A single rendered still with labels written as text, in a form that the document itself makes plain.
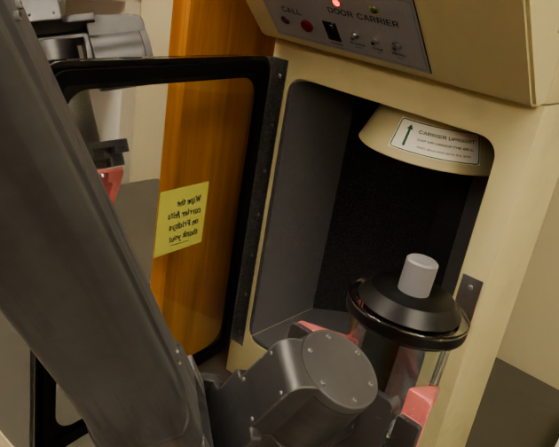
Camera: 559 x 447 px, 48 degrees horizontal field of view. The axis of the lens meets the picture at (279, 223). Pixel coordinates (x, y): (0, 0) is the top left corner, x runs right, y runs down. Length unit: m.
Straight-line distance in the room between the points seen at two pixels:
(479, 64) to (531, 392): 0.64
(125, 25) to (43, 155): 0.48
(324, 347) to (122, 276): 0.18
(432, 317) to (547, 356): 0.62
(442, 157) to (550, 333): 0.52
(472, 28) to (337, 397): 0.31
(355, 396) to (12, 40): 0.28
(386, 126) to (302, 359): 0.37
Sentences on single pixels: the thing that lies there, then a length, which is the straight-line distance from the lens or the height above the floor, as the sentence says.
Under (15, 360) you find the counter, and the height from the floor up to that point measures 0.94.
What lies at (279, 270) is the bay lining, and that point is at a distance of 0.85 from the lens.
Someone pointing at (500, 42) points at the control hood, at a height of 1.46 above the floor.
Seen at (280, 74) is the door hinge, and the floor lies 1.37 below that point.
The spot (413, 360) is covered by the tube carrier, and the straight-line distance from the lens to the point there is 0.54.
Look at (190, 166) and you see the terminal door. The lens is 0.68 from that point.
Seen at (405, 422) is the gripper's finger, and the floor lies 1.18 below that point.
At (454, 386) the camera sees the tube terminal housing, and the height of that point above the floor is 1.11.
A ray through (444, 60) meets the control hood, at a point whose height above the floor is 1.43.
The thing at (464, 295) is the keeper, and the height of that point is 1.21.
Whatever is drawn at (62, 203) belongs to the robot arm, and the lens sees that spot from 0.23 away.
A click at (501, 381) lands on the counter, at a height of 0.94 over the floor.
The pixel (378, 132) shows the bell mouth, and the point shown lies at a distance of 0.71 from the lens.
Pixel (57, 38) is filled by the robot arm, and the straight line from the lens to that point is 0.67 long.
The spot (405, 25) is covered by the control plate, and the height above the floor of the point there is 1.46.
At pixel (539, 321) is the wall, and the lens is 1.12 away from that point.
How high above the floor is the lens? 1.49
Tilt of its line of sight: 22 degrees down
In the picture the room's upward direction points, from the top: 10 degrees clockwise
